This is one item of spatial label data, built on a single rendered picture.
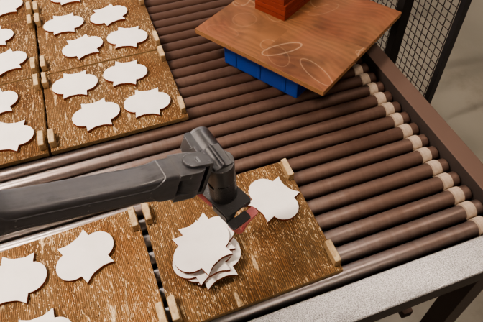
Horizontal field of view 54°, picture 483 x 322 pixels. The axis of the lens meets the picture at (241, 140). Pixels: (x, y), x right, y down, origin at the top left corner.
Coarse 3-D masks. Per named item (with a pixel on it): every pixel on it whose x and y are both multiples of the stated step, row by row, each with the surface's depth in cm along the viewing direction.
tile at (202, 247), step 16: (208, 224) 113; (176, 240) 111; (192, 240) 111; (208, 240) 111; (224, 240) 111; (176, 256) 108; (192, 256) 108; (208, 256) 108; (224, 256) 108; (192, 272) 106; (208, 272) 105
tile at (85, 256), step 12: (84, 240) 117; (96, 240) 116; (108, 240) 116; (60, 252) 114; (72, 252) 114; (84, 252) 114; (96, 252) 114; (108, 252) 114; (60, 264) 112; (72, 264) 112; (84, 264) 112; (96, 264) 112; (108, 264) 113; (60, 276) 110; (72, 276) 110; (84, 276) 110
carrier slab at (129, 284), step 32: (96, 224) 121; (128, 224) 120; (0, 256) 115; (128, 256) 115; (64, 288) 109; (96, 288) 109; (128, 288) 109; (0, 320) 105; (96, 320) 105; (128, 320) 104
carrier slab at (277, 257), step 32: (160, 224) 120; (256, 224) 120; (288, 224) 120; (160, 256) 115; (256, 256) 114; (288, 256) 114; (320, 256) 114; (192, 288) 109; (224, 288) 109; (256, 288) 109; (288, 288) 109; (192, 320) 104
